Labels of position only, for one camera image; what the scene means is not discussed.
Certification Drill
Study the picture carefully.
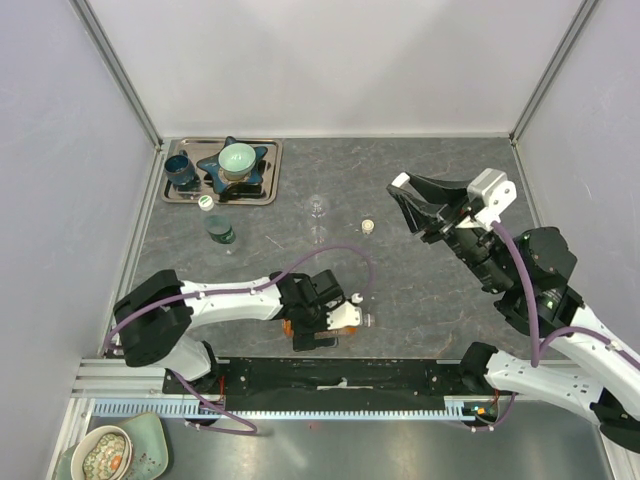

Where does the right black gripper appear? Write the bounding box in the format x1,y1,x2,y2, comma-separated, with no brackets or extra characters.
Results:
386,169,513,292

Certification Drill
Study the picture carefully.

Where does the clear green-label water bottle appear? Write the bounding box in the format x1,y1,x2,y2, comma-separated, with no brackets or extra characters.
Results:
197,195,239,255

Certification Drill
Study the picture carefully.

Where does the orange drink bottle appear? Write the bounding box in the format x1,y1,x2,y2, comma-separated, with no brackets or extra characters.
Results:
282,314,375,339

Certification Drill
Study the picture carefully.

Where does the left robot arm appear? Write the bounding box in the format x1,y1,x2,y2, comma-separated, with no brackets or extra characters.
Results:
114,270,361,393

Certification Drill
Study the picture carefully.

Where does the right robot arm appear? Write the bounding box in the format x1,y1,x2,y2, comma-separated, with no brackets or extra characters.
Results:
386,168,639,452

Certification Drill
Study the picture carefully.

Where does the white ribbed bottle cap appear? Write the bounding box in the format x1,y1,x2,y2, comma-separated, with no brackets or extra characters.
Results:
361,219,375,235

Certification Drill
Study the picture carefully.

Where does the small clear empty bottle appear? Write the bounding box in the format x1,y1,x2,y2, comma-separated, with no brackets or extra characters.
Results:
306,194,329,244

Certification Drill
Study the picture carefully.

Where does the steel tray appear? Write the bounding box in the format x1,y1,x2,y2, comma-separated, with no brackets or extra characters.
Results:
160,137,282,206

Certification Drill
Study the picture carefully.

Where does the pale green bowl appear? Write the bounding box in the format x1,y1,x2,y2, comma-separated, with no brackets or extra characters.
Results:
218,143,256,180

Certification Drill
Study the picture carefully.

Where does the blue star-shaped dish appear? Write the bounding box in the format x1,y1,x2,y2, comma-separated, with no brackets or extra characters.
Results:
196,136,268,195

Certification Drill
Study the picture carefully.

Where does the green square plate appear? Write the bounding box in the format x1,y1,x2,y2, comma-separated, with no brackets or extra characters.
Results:
50,412,170,479

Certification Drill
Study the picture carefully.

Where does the dark blue cup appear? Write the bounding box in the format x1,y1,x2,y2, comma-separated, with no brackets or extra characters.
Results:
164,150,200,190

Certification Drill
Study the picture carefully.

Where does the patterned ceramic bowl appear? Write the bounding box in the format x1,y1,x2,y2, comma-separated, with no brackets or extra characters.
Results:
70,425,133,480

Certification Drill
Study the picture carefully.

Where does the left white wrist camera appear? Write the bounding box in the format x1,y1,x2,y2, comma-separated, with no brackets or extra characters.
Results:
326,293,365,335

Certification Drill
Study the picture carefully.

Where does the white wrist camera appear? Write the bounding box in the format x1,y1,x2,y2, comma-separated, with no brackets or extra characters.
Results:
457,168,517,232
326,293,365,335

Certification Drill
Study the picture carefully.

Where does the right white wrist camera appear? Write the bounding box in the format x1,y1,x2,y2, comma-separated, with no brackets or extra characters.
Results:
457,168,517,232

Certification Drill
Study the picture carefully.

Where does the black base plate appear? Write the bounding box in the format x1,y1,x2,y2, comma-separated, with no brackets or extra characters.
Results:
191,357,494,410

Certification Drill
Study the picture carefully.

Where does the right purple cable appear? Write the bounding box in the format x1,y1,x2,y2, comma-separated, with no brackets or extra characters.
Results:
452,219,640,434

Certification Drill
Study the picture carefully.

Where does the slotted cable duct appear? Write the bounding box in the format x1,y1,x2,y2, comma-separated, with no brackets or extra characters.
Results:
91,398,507,421

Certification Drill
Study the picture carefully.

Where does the right aluminium frame post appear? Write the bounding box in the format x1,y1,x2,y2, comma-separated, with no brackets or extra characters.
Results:
509,0,600,146

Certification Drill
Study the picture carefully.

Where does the aluminium frame post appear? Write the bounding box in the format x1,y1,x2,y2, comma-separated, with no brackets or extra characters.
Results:
509,0,600,146
69,0,163,150

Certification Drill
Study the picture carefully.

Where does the left aluminium frame post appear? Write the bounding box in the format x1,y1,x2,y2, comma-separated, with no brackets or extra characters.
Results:
69,0,163,150

